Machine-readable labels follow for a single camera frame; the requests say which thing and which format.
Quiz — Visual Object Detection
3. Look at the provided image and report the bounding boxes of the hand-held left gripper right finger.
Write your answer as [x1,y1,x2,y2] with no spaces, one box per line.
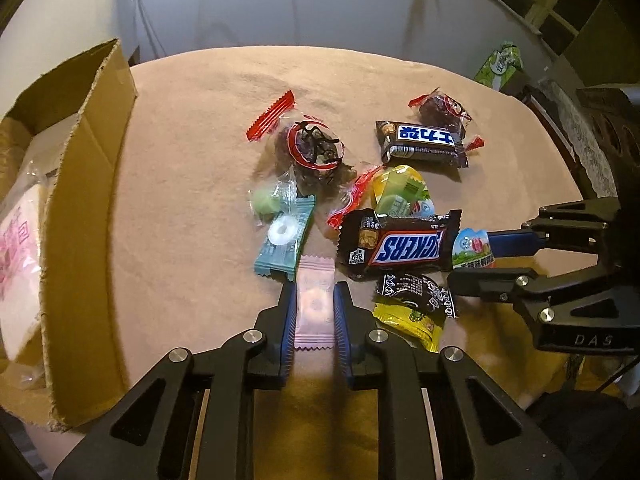
[332,281,581,480]

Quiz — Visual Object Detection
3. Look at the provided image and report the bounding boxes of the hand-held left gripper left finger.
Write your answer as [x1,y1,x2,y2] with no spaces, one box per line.
[52,282,301,480]

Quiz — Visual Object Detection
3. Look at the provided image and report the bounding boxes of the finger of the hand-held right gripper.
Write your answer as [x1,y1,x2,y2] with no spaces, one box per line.
[446,255,632,333]
[487,196,623,262]

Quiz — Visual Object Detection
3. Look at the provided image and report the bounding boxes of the small white-green snack packet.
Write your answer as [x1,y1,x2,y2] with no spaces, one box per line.
[452,227,496,270]

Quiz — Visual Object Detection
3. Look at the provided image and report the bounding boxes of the pink candy packet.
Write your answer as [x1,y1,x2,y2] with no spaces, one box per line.
[294,255,337,351]

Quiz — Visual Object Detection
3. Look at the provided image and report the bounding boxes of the teal mint candy packet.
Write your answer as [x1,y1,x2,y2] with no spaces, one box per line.
[253,195,317,281]

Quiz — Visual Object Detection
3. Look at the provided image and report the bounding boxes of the green candy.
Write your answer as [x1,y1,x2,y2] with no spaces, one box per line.
[248,180,296,231]

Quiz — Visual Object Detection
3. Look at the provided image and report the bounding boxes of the small red-edged dried date packet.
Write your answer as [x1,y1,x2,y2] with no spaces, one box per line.
[409,87,487,153]

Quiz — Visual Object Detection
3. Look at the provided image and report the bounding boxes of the large red-edged dried date packet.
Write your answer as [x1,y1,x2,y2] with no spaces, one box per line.
[246,89,386,241]

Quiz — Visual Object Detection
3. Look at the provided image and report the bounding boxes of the cardboard box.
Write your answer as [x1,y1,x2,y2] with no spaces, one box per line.
[0,37,138,433]

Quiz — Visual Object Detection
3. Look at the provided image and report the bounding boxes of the lace patterned cloth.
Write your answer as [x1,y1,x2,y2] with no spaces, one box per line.
[542,80,618,198]

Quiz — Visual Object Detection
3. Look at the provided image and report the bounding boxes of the small black snack packet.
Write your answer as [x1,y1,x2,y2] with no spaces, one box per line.
[375,272,460,320]

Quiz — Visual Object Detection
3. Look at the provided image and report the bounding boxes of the yellow snack packet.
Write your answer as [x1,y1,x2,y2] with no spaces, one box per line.
[372,297,446,353]

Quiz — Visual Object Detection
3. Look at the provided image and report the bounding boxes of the brown chocolate bar blue print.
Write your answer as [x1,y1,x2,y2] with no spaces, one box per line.
[336,208,463,281]

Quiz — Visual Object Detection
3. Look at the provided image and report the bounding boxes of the yellow-green jelly packet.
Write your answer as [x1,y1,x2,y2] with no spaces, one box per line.
[372,165,436,218]

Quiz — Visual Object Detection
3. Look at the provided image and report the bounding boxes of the dark chocolate bar blue label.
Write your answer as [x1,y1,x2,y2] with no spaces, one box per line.
[375,120,469,170]

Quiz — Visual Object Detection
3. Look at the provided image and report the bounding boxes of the green tissue pack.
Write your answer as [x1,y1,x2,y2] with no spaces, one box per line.
[472,41,525,92]

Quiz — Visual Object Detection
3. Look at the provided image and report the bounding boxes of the bread packet with pink print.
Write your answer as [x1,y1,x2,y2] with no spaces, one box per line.
[0,157,57,391]

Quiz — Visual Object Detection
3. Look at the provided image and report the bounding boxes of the wooden lattice frame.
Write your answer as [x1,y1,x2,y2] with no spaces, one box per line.
[435,0,608,56]

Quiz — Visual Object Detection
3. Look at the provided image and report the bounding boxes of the white cable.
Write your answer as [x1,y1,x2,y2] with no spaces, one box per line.
[117,0,168,58]

